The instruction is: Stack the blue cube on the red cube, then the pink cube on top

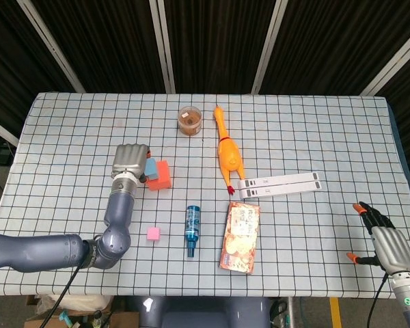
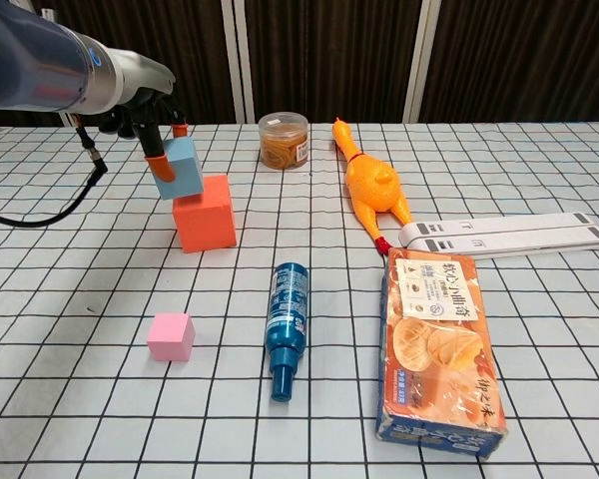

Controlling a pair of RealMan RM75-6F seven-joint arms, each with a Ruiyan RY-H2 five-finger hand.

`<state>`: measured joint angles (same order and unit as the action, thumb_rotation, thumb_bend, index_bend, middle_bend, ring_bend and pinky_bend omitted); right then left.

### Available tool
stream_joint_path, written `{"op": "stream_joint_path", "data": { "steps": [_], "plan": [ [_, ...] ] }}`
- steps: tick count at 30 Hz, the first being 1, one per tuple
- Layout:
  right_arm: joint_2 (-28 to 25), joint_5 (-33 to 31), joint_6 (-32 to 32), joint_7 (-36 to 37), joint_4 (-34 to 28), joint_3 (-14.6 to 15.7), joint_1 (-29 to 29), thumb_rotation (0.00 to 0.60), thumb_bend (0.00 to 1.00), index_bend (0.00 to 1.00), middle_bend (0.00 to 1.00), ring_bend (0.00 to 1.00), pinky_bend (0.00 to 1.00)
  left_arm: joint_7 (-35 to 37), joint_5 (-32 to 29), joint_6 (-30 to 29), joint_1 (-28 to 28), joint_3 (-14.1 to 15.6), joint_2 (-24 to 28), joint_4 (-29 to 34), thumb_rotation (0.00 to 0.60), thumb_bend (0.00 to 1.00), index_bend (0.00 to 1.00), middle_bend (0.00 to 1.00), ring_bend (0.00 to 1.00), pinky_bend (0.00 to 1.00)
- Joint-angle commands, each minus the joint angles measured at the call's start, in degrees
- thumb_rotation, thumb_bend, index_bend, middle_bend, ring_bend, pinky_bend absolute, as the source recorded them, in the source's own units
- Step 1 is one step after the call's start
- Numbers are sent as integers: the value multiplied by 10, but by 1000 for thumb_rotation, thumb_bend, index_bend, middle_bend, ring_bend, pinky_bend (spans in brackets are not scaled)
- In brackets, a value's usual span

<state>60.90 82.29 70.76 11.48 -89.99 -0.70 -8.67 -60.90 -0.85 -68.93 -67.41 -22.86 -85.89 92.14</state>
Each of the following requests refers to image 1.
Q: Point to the orange rubber chicken toy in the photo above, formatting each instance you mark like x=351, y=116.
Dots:
x=229, y=153

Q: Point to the white power strip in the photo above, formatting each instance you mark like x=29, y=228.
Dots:
x=287, y=178
x=287, y=188

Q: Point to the white slanted frame post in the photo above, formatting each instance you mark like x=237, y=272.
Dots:
x=51, y=44

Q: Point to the blue-grey robot torso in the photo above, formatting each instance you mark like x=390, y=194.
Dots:
x=205, y=314

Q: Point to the small pink foam cube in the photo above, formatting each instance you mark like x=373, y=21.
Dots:
x=154, y=234

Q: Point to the medium blue foam cube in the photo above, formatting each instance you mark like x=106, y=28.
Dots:
x=152, y=169

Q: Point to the white double frame post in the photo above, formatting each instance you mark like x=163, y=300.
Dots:
x=164, y=44

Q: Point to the orange cookie box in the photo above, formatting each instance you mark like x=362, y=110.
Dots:
x=240, y=239

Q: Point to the large orange foam cube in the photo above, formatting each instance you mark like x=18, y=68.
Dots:
x=162, y=177

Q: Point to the metal table leg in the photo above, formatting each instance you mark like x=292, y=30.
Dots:
x=290, y=312

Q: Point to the cardboard box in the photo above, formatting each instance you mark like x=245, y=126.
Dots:
x=123, y=319

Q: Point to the white black-grid tablecloth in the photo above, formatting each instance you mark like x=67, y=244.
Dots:
x=294, y=136

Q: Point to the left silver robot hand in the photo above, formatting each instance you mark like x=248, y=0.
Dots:
x=130, y=159

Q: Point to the blue spray bottle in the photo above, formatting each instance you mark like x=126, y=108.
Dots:
x=192, y=225

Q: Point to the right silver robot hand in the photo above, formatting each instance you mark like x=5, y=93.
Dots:
x=394, y=249

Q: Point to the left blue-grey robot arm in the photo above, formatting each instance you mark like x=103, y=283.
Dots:
x=118, y=218

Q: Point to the dark pleated curtain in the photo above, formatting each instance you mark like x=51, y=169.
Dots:
x=106, y=41

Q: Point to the clear jar of rubber bands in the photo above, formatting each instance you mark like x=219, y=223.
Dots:
x=189, y=121

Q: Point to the white plastic bag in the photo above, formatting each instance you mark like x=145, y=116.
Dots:
x=89, y=304

